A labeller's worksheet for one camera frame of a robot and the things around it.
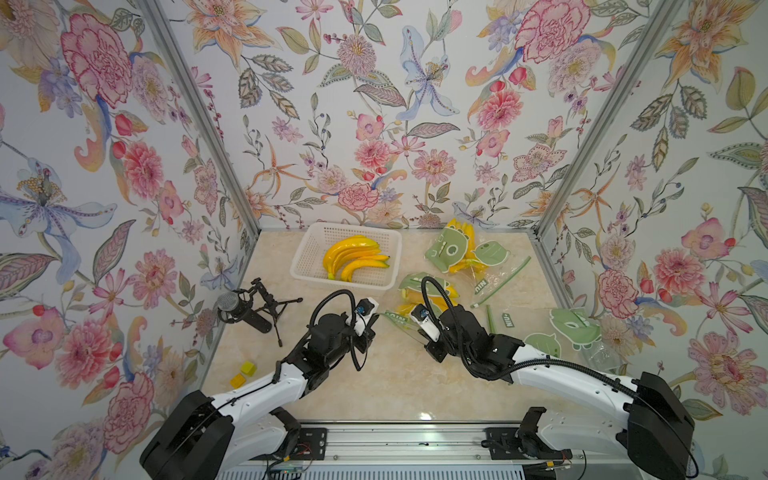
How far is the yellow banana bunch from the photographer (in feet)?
3.40

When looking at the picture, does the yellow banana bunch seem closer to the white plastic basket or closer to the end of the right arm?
the white plastic basket

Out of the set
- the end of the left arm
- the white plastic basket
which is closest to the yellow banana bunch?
the white plastic basket

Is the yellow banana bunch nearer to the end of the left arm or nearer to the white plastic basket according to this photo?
the white plastic basket
